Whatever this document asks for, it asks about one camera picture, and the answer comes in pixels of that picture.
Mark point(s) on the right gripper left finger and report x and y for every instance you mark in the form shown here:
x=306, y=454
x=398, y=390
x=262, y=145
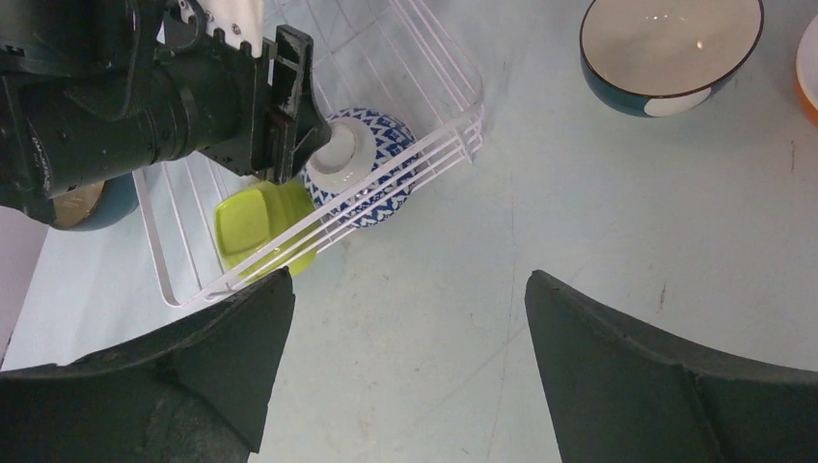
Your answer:
x=195, y=390

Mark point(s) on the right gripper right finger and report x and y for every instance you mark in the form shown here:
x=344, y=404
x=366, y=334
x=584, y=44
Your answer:
x=621, y=390

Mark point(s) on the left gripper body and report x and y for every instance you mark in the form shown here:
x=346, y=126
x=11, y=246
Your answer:
x=213, y=99

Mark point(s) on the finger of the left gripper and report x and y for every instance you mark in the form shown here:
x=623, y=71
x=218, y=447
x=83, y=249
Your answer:
x=300, y=127

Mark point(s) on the blue patterned bowl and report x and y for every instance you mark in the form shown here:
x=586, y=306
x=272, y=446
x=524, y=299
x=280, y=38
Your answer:
x=363, y=140

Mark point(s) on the dark bowl beige inside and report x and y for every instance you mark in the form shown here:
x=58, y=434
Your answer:
x=96, y=206

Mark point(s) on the teal blue bowl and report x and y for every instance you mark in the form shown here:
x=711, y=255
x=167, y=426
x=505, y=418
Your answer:
x=654, y=59

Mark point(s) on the orange bowl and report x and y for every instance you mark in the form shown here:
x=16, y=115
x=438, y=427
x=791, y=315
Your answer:
x=805, y=71

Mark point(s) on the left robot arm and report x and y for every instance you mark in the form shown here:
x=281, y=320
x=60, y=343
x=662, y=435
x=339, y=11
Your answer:
x=92, y=90

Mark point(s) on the green bowl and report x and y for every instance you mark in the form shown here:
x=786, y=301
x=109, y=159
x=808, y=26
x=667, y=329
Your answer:
x=252, y=217

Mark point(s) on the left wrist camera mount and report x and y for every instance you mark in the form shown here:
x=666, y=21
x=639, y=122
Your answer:
x=242, y=22

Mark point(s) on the white wire dish rack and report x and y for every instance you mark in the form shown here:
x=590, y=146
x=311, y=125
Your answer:
x=404, y=104

